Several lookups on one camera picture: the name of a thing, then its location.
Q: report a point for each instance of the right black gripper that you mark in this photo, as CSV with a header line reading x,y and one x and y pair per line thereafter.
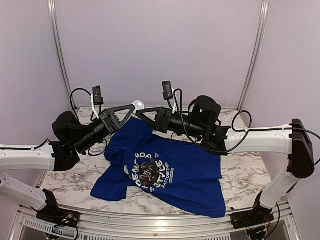
x,y
158,124

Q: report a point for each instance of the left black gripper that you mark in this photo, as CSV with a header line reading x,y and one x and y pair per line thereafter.
x,y
109,120

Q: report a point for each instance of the blue white round brooch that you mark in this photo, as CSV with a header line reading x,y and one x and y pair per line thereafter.
x,y
138,104

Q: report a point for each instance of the blue printed t-shirt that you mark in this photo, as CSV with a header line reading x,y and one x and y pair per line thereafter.
x,y
177,173

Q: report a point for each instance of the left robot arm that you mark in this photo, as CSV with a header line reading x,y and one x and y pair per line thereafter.
x,y
74,139

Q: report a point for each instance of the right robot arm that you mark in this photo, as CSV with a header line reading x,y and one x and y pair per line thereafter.
x,y
202,128

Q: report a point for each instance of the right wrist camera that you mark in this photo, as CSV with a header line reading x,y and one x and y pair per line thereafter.
x,y
167,90

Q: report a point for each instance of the left aluminium corner post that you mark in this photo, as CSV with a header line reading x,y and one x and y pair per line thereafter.
x,y
59,50

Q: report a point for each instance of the aluminium corner post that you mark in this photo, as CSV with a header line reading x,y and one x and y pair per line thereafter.
x,y
261,27
59,50

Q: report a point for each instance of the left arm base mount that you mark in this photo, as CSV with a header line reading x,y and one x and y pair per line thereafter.
x,y
52,213

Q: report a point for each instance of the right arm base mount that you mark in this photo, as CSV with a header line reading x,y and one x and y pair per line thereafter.
x,y
257,215

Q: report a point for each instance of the aluminium front rail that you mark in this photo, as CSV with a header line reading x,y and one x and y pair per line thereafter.
x,y
103,225

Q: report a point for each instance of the right aluminium corner post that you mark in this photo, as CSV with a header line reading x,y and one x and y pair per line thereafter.
x,y
261,27

